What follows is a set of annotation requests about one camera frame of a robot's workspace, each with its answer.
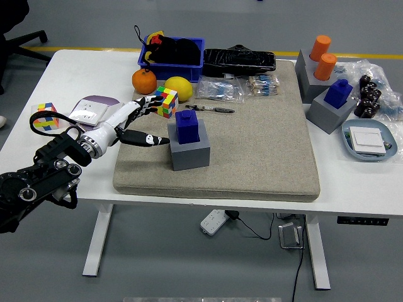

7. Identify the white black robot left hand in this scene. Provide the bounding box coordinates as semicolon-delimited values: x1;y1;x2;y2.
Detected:
82;95;171;157

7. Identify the blue square seal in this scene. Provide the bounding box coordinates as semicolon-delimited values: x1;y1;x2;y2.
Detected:
324;79;353;110
174;109;202;145

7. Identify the grey cube seal holder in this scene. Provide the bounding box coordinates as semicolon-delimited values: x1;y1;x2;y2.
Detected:
167;121;211;172
305;87;358;135

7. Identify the orange cylinder seal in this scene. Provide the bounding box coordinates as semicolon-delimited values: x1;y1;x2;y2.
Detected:
314;53;338;81
310;35;332;62

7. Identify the purple plastic tray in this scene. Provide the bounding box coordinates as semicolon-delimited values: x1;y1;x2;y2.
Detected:
68;95;125;135

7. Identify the orange mandarin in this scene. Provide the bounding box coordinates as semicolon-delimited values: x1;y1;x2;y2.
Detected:
132;69;157;95

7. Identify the multicolour black-edged puzzle cube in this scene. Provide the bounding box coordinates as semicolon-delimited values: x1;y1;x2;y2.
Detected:
153;86;179;119

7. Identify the multicolour white-edged puzzle cube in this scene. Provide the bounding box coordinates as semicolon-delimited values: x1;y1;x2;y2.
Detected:
31;103;60;132

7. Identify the yellow lemon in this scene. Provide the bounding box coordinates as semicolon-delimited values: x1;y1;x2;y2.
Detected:
164;76;193;102

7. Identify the blue plastic bin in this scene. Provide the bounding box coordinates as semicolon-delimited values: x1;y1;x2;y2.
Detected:
137;35;205;83

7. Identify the black silver pen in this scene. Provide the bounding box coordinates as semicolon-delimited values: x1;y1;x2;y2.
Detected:
184;104;236;113

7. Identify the clear bag of blue resistors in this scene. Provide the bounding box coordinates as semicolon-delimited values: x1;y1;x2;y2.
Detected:
196;76;246;104

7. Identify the white table leg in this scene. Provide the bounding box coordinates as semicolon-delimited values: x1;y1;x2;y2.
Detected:
82;203;113;277
304;215;331;291

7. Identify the black office chair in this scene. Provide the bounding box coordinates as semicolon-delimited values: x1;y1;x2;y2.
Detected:
0;0;51;95

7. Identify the grey-brown fabric mat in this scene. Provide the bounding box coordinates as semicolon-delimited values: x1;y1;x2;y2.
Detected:
112;59;321;203

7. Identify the white power strip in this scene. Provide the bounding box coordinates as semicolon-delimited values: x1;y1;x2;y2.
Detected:
200;209;230;236

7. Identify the clear bag of taped resistors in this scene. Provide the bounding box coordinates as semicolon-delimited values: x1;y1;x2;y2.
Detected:
242;74;282;98

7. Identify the grey double-slot holder block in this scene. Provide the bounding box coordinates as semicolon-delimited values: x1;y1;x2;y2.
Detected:
295;48;339;104

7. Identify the light blue plastic tray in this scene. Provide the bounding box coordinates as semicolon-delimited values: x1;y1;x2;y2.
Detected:
341;118;398;163

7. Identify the black table control panel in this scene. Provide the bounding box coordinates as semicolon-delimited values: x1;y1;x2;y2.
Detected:
336;216;389;227

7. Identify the crumpled clear plastic bag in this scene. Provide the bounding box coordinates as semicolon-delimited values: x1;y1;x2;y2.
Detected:
333;59;403;164

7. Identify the white wall socket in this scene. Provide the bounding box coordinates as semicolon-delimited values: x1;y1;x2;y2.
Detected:
68;99;108;126

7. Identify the black cloth bag with strap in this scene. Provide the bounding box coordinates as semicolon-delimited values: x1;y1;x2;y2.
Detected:
133;25;202;69

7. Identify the black plug with cord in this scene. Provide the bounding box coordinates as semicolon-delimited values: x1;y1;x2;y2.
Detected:
225;210;275;240

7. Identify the silver metal bracket stand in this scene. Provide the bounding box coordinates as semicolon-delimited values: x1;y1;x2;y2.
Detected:
277;221;305;250

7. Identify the black floor cable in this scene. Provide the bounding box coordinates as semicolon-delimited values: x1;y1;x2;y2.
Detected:
291;247;306;302

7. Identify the white flat switch plate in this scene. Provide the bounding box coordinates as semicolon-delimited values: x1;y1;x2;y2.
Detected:
349;126;387;155

